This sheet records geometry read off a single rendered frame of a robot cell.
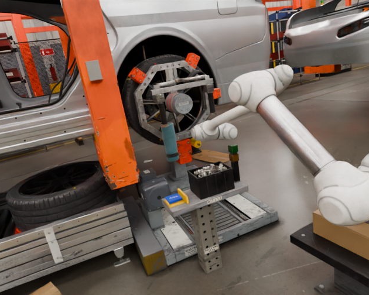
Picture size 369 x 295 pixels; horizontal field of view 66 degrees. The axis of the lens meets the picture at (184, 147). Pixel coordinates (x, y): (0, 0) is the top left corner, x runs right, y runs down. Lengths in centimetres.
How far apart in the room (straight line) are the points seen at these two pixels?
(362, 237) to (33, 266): 158
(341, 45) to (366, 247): 293
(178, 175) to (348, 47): 253
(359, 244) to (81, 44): 144
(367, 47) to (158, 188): 288
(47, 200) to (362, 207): 151
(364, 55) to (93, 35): 309
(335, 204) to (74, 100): 160
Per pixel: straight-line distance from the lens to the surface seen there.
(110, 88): 147
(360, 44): 385
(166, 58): 206
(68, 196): 177
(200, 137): 174
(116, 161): 153
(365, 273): 127
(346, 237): 134
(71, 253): 180
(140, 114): 193
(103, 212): 171
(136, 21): 207
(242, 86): 126
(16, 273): 186
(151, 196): 181
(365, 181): 115
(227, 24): 233
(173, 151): 191
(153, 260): 172
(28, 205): 185
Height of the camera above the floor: 111
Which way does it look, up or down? 17 degrees down
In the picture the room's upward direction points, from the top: 9 degrees counter-clockwise
